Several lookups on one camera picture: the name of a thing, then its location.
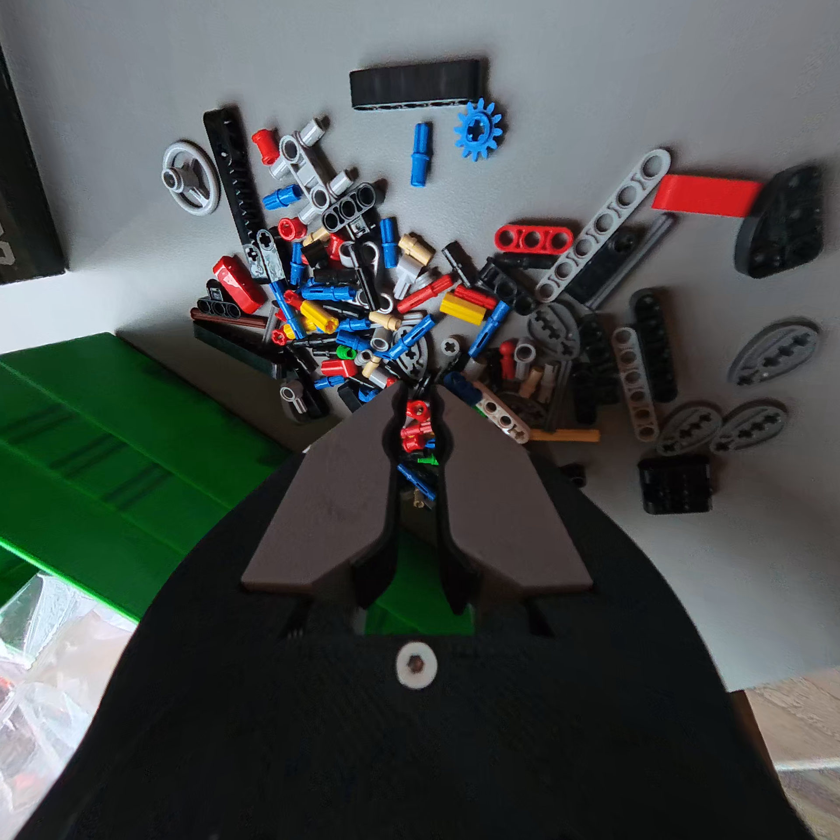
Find black lego set box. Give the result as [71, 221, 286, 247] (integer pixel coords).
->
[0, 39, 70, 286]

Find long light grey lego beam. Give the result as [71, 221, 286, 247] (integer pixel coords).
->
[535, 148, 672, 303]

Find clear plastic bag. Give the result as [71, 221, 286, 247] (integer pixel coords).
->
[0, 571, 142, 840]

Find green plastic bin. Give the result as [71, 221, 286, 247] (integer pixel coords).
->
[0, 331, 475, 637]

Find red curved lego brick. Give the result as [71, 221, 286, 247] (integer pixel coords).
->
[212, 256, 268, 315]

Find black curved lego panel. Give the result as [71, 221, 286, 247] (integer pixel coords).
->
[734, 164, 824, 280]

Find grey oval lego plate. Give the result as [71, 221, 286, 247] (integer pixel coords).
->
[728, 318, 821, 387]
[656, 402, 723, 457]
[710, 400, 788, 454]

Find grey lego steering wheel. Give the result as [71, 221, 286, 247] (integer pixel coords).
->
[162, 139, 222, 216]

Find blue lego pin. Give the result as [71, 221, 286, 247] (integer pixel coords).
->
[411, 122, 434, 188]

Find black square lego block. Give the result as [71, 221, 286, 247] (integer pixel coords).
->
[638, 453, 714, 516]

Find pile of mixed lego pieces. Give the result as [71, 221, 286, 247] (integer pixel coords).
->
[190, 184, 680, 473]

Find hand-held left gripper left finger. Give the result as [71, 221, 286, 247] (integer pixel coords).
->
[241, 381, 411, 610]

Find red three-hole lego beam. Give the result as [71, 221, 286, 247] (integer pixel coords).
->
[494, 223, 575, 253]

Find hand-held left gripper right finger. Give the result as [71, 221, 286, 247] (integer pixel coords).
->
[432, 382, 595, 616]

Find red lego panel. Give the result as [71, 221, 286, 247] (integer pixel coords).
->
[651, 174, 765, 219]

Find blue lego gear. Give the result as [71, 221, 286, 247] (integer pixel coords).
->
[454, 98, 504, 160]

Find short black lego beam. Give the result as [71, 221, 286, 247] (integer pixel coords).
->
[349, 58, 490, 109]

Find long black holed lego beam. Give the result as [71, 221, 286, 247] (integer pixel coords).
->
[202, 105, 273, 263]

